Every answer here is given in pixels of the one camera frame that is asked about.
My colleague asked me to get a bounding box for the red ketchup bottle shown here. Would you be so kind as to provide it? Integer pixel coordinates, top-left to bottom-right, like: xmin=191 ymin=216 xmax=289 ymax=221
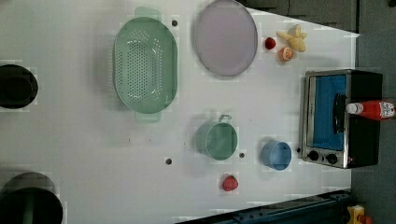
xmin=346 ymin=100 xmax=395 ymax=121

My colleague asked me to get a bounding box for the silver black toaster oven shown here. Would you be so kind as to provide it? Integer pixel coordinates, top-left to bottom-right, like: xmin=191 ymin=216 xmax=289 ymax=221
xmin=301 ymin=69 xmax=383 ymax=169

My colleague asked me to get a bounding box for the green metal pot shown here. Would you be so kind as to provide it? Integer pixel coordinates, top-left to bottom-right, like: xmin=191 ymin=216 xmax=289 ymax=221
xmin=195 ymin=114 xmax=238 ymax=161

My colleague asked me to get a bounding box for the red strawberry toy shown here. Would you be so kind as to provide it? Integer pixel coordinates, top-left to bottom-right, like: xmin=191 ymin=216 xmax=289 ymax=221
xmin=221 ymin=175 xmax=239 ymax=191

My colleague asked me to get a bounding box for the round lilac plate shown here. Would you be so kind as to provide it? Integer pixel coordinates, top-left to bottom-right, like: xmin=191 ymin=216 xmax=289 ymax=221
xmin=194 ymin=0 xmax=258 ymax=76

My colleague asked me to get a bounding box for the green colander basket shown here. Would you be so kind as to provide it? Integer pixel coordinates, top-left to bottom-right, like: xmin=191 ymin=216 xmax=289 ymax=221
xmin=113 ymin=7 xmax=178 ymax=123

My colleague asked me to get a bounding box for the blue cup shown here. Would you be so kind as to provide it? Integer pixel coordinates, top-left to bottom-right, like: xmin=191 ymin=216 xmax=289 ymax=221
xmin=261 ymin=141 xmax=291 ymax=171

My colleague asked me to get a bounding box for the small red tomato toy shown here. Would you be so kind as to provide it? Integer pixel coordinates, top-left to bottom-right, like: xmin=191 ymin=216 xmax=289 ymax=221
xmin=264 ymin=37 xmax=276 ymax=49

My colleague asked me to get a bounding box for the orange slice toy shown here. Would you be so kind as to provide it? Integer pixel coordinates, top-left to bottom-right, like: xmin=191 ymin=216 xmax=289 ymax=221
xmin=277 ymin=47 xmax=294 ymax=62

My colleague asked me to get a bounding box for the peeled banana toy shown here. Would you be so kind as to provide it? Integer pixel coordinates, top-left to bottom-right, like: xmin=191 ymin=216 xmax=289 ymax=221
xmin=276 ymin=24 xmax=307 ymax=52

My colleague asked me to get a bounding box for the black cylinder upper base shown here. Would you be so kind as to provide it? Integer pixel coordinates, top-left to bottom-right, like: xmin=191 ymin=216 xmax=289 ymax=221
xmin=0 ymin=64 xmax=38 ymax=109

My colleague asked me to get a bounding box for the black cylinder base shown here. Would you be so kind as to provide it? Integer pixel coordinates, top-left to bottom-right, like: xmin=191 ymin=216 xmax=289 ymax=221
xmin=0 ymin=64 xmax=38 ymax=109
xmin=0 ymin=172 xmax=64 ymax=224

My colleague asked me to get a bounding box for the yellow red tool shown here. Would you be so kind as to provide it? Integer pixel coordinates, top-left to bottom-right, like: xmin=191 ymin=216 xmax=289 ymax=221
xmin=347 ymin=205 xmax=373 ymax=224

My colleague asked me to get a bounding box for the black cylinder lower base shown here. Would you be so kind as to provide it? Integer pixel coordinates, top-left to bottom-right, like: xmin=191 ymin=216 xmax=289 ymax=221
xmin=0 ymin=172 xmax=64 ymax=224

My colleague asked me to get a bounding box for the blue metal frame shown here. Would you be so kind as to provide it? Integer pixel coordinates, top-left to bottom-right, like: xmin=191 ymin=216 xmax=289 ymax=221
xmin=177 ymin=190 xmax=356 ymax=224

